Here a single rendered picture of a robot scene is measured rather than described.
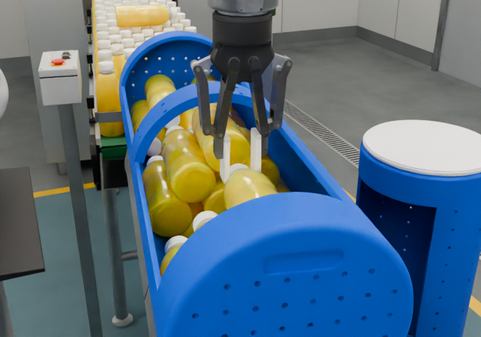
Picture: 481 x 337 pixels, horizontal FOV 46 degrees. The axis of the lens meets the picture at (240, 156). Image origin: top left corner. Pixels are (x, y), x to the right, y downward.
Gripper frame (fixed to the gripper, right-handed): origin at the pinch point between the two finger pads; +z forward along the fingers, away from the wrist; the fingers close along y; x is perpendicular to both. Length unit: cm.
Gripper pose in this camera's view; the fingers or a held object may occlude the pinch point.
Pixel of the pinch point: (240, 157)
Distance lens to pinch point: 79.7
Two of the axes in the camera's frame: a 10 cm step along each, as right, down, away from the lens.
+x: -2.4, -4.3, 8.7
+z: -0.1, 9.0, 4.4
